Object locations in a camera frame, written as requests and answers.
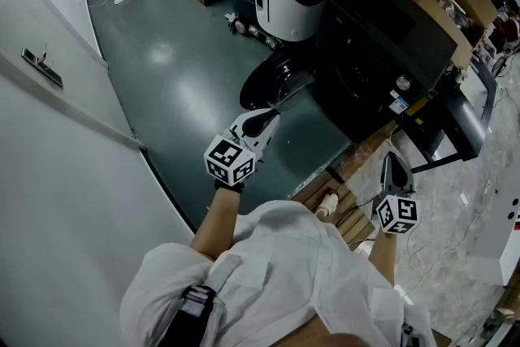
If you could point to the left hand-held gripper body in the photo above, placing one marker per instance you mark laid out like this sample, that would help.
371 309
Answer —
229 162

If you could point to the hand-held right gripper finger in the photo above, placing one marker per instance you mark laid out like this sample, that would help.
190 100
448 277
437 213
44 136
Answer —
403 174
386 174

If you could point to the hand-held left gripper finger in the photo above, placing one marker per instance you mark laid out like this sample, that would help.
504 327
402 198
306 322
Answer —
268 136
256 122

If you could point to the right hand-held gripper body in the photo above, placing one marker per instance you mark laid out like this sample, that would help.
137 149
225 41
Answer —
398 213

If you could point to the person's left forearm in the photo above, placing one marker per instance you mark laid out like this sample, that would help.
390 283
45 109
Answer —
217 223

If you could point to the person's right forearm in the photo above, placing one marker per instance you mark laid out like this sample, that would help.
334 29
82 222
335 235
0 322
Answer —
384 256

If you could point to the black machine cabinet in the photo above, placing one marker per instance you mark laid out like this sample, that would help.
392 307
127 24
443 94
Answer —
365 53

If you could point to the white door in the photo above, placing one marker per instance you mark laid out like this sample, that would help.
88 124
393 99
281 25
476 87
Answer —
48 12

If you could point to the wooden slat board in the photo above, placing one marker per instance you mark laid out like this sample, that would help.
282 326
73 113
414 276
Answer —
349 215

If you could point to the person's white slipper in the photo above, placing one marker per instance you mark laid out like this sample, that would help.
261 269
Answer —
327 206

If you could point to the black metal stand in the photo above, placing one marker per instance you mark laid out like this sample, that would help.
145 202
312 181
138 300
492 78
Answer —
459 122

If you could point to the person's white shirt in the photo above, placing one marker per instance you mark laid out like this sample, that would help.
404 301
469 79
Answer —
284 276

